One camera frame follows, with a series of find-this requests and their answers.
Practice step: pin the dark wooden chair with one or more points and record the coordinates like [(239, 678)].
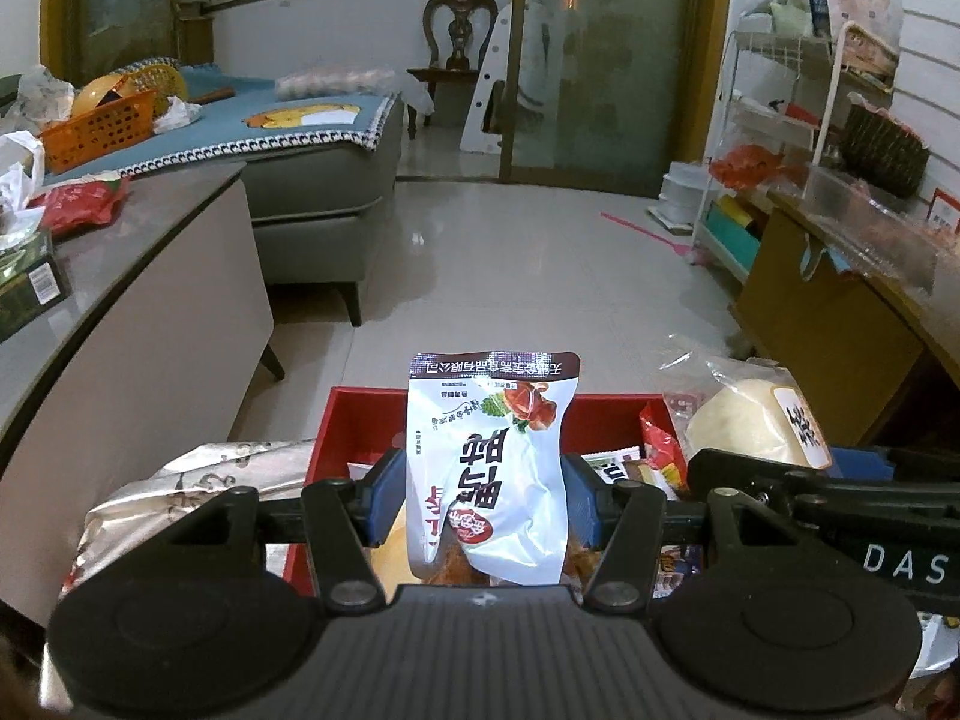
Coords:
[(457, 30)]

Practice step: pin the red snack packet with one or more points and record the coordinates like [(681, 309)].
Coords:
[(660, 450)]

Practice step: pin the red plastic bag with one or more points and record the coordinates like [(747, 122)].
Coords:
[(75, 202)]

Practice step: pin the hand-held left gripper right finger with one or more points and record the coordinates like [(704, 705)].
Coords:
[(581, 499)]

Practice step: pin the wooden cabinet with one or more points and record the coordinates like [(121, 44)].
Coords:
[(810, 315)]

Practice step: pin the orange plastic basket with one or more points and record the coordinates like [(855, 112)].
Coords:
[(97, 131)]

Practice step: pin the white storage bins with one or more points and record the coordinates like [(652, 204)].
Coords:
[(682, 191)]

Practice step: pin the yellow bowl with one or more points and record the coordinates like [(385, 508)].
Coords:
[(101, 94)]

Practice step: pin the grey cabinet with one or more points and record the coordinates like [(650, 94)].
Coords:
[(112, 300)]

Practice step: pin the clear plastic container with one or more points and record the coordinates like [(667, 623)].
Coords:
[(862, 232)]

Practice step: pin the round bun packet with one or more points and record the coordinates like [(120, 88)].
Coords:
[(750, 412)]

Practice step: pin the yellow mesh cover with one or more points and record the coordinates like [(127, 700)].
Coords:
[(161, 79)]

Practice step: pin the dark woven basket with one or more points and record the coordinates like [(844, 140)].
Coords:
[(885, 154)]

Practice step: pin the white meat snack packet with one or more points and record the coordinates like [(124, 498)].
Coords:
[(487, 480)]

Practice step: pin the glass sliding door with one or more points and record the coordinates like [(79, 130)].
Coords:
[(622, 90)]

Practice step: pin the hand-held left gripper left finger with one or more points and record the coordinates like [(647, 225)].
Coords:
[(384, 495)]

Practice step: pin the floral tablecloth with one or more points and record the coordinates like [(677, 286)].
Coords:
[(187, 465)]

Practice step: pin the teal storage bin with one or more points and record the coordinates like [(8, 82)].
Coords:
[(731, 240)]

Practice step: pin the white green snack packet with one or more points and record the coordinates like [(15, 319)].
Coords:
[(615, 465)]

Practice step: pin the pink fly swatter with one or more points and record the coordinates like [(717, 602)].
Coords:
[(645, 232)]

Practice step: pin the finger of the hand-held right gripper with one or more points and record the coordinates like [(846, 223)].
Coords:
[(862, 463), (750, 469)]

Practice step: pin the yellow cake packet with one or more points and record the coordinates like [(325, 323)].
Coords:
[(390, 562)]

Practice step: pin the red cardboard box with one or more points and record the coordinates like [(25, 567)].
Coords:
[(352, 427)]

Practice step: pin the white plastic bag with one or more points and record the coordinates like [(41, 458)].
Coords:
[(19, 180)]

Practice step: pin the crumpled red bag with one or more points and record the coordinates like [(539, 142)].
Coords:
[(742, 165)]

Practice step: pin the white board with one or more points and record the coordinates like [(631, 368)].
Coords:
[(480, 112)]

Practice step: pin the dark green box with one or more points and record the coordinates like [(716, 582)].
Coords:
[(30, 300)]

